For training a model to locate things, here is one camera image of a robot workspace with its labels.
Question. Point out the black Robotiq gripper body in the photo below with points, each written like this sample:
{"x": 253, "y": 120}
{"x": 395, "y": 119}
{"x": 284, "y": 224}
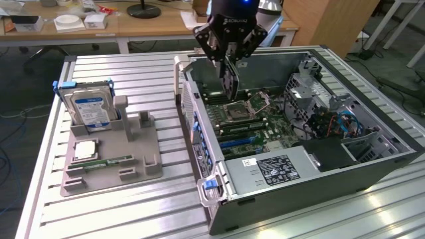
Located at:
{"x": 233, "y": 15}

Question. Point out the green GPU card black fan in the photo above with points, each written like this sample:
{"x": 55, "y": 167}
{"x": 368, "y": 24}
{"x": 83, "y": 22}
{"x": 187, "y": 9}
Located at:
{"x": 231, "y": 82}

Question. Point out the black RAM slot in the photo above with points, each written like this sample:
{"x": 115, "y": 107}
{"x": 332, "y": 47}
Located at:
{"x": 240, "y": 129}
{"x": 216, "y": 101}
{"x": 240, "y": 125}
{"x": 240, "y": 132}
{"x": 240, "y": 122}
{"x": 215, "y": 98}
{"x": 212, "y": 92}
{"x": 213, "y": 95}

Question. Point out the blue slot tab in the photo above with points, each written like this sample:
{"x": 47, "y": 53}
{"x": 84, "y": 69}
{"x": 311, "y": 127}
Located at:
{"x": 196, "y": 128}

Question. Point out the black expansion slot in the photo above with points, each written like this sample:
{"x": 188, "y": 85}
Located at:
{"x": 236, "y": 138}

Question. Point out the blue expansion slot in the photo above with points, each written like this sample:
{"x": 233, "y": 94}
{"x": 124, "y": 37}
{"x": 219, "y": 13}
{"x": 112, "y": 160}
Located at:
{"x": 237, "y": 143}

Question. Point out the white paper stack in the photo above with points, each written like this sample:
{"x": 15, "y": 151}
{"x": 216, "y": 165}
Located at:
{"x": 191, "y": 21}

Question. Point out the brown cardboard box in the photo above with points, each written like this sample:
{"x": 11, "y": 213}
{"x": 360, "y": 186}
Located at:
{"x": 199, "y": 12}

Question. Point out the wooden desk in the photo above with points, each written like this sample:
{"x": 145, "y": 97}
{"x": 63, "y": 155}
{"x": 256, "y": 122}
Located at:
{"x": 149, "y": 25}

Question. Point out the black lamp base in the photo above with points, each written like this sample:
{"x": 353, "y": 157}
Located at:
{"x": 144, "y": 11}

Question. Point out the black case latch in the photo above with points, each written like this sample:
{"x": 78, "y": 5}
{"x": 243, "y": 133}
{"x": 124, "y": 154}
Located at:
{"x": 196, "y": 95}

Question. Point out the wooden cabinet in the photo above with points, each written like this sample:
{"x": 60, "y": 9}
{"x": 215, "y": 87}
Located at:
{"x": 332, "y": 25}

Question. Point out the silver socket cover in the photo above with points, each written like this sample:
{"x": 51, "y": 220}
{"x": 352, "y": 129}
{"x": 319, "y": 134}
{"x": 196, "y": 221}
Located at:
{"x": 259, "y": 99}

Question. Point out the silver perforated disk bay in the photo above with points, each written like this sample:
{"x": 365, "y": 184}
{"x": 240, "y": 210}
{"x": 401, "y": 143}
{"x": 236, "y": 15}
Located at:
{"x": 304, "y": 97}

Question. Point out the CPU socket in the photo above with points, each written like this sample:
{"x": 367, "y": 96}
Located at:
{"x": 237, "y": 112}

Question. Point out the red packet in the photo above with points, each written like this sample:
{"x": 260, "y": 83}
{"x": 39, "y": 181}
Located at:
{"x": 108, "y": 10}

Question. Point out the white cardboard box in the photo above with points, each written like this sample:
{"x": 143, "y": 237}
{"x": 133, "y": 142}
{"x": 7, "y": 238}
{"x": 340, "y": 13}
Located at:
{"x": 95, "y": 22}

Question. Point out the black power adaptor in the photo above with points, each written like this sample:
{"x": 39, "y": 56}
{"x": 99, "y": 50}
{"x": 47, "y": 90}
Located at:
{"x": 365, "y": 55}

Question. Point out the green motherboard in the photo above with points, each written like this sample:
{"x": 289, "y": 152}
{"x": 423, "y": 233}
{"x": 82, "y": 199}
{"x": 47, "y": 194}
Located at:
{"x": 276, "y": 129}

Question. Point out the white round holder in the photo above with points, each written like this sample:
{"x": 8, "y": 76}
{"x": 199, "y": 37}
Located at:
{"x": 68, "y": 22}

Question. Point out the silver chipset heatsink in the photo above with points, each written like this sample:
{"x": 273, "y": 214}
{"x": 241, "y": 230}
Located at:
{"x": 273, "y": 145}

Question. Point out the grey parts rack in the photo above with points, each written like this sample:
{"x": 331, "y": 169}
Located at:
{"x": 145, "y": 139}

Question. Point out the hard disk blue carrier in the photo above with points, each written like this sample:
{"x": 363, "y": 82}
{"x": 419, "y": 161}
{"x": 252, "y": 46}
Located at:
{"x": 90, "y": 109}

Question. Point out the grey cup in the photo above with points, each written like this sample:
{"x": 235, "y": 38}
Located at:
{"x": 48, "y": 3}

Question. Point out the white box black lid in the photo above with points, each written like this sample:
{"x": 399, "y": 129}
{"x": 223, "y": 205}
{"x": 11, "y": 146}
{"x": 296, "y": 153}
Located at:
{"x": 28, "y": 23}

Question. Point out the silver small disk bay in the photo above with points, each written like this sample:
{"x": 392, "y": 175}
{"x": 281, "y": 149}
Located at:
{"x": 375, "y": 144}

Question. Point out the grey power supply unit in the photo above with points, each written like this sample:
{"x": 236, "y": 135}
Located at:
{"x": 243, "y": 179}

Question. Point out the green RAM stick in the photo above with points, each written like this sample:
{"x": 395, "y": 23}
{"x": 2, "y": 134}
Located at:
{"x": 105, "y": 161}

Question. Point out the silver CPU chip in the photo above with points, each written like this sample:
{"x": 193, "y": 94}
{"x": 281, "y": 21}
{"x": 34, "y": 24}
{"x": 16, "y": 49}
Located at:
{"x": 84, "y": 150}

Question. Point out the blue release latch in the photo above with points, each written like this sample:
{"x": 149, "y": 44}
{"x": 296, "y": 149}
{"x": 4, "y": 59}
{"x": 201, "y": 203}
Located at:
{"x": 209, "y": 185}

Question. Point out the open black PC case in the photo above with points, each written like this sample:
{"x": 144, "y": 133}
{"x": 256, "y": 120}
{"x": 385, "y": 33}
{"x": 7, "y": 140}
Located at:
{"x": 299, "y": 206}

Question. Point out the white table frame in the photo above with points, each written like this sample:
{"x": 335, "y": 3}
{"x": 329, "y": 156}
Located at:
{"x": 395, "y": 25}

